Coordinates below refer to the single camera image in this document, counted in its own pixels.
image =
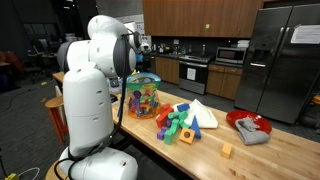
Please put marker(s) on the clear jar of toys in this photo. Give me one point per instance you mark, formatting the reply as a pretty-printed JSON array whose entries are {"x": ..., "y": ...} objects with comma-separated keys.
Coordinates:
[{"x": 143, "y": 100}]

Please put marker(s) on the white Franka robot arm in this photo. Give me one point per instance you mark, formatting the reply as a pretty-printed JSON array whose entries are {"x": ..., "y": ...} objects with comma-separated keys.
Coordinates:
[{"x": 86, "y": 100}]

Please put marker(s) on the red notched foam block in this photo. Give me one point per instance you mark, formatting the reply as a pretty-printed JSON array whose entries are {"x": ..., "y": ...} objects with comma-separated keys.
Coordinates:
[{"x": 165, "y": 106}]

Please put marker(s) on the blue rectangular foam block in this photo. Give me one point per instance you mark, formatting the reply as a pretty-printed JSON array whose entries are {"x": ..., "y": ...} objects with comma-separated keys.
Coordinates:
[{"x": 183, "y": 107}]

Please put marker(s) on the green cylinder foam block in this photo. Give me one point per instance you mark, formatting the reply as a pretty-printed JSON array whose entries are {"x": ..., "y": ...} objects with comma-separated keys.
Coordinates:
[{"x": 175, "y": 115}]

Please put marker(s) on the red rectangular foam block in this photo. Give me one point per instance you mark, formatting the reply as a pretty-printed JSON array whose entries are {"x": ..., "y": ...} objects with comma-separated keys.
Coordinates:
[{"x": 163, "y": 119}]

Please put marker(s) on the small green foam block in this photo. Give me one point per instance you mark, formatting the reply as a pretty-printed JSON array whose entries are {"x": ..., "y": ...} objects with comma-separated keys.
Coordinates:
[{"x": 184, "y": 124}]

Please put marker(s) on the small purple notched foam block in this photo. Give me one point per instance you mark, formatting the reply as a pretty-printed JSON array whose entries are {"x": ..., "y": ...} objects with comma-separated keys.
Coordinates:
[{"x": 161, "y": 135}]

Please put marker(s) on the blue triangular foam block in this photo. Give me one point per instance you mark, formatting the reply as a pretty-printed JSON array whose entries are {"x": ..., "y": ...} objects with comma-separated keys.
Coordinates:
[{"x": 195, "y": 130}]

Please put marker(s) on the orange foam block with hole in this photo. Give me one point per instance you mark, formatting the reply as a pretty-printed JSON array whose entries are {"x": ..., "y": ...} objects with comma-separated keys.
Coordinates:
[{"x": 182, "y": 138}]

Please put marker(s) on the wooden lower cabinet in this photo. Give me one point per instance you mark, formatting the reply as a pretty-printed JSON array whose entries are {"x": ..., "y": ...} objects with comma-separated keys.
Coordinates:
[
  {"x": 223, "y": 81},
  {"x": 166, "y": 70}
]

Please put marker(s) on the stainless oven stove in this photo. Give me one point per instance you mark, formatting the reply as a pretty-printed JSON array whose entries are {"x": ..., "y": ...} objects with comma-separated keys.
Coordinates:
[{"x": 195, "y": 75}]

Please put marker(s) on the white cloth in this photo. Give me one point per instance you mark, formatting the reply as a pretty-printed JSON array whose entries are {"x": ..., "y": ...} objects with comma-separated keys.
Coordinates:
[{"x": 204, "y": 116}]

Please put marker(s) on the wooden upper cabinets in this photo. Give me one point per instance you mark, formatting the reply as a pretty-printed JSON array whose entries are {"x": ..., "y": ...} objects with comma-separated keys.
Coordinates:
[{"x": 183, "y": 16}]

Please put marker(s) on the silver microwave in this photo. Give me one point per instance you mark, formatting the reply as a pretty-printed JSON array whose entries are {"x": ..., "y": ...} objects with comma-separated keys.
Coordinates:
[{"x": 230, "y": 55}]

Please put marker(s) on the green sticky note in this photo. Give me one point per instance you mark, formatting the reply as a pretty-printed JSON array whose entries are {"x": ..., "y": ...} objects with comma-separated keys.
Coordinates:
[{"x": 207, "y": 26}]

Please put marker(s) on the red plate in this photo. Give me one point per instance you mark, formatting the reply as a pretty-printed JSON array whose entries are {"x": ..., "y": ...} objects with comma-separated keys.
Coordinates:
[{"x": 240, "y": 116}]

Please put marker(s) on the small orange foam cube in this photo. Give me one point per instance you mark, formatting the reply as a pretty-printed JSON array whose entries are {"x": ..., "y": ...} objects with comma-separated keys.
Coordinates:
[{"x": 226, "y": 150}]

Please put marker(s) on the stack of white bowls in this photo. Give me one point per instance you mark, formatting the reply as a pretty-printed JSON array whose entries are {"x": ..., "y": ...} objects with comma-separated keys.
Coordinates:
[{"x": 243, "y": 43}]

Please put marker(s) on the grey towel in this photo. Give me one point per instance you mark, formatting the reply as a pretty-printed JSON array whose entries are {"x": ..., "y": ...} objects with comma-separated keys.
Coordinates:
[{"x": 251, "y": 135}]

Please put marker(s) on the stainless steel refrigerator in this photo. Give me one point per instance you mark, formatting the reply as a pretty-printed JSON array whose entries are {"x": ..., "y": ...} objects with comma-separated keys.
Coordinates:
[{"x": 283, "y": 73}]

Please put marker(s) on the round wooden seat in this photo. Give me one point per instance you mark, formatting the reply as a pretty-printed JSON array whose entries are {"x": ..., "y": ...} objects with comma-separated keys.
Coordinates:
[{"x": 51, "y": 173}]

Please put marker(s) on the yellow plug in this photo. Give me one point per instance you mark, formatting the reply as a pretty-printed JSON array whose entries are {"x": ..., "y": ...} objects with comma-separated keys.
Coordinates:
[{"x": 11, "y": 176}]

